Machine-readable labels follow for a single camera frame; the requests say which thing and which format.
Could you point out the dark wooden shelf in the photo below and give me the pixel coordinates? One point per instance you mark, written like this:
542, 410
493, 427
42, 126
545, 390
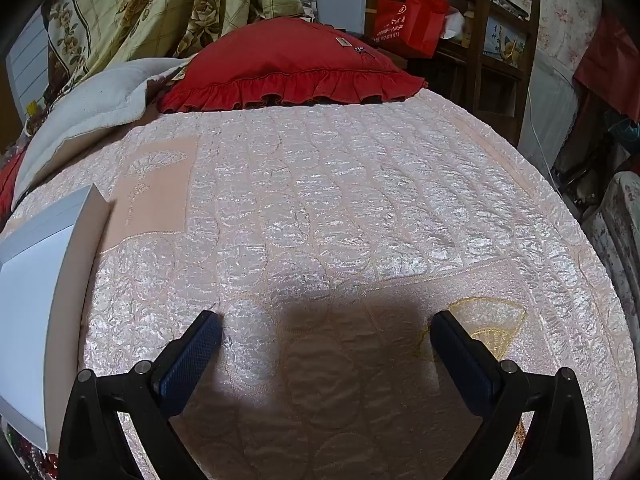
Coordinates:
482, 35

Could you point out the small silver tag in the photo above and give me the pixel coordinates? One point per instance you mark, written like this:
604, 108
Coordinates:
343, 41

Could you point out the red cloth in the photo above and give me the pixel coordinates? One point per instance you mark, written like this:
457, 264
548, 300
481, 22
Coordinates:
607, 60

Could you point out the pink quilted bedspread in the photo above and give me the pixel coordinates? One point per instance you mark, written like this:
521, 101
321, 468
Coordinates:
325, 185

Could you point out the dark hairpin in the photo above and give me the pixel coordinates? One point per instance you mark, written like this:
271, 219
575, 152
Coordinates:
361, 50

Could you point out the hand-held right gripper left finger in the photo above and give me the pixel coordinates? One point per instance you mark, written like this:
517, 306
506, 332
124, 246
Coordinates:
192, 360

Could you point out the white cardboard box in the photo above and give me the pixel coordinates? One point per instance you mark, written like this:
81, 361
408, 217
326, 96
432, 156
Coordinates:
30, 310

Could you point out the pink floral curtain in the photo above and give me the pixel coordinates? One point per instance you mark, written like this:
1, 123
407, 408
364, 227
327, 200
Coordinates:
555, 10

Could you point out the red fringed pillow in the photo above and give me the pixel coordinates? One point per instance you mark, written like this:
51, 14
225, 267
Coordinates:
9, 182

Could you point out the red ruffled pillow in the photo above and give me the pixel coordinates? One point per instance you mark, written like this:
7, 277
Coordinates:
290, 60

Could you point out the green floral quilt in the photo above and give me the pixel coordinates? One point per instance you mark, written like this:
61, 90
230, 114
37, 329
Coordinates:
150, 5

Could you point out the red shopping bag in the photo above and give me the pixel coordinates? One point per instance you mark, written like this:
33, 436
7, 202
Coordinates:
410, 20

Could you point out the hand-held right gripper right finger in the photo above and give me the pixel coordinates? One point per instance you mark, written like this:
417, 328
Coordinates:
465, 360

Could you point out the white fleece blanket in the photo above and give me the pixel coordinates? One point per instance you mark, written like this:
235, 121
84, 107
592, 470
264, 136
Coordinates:
90, 105

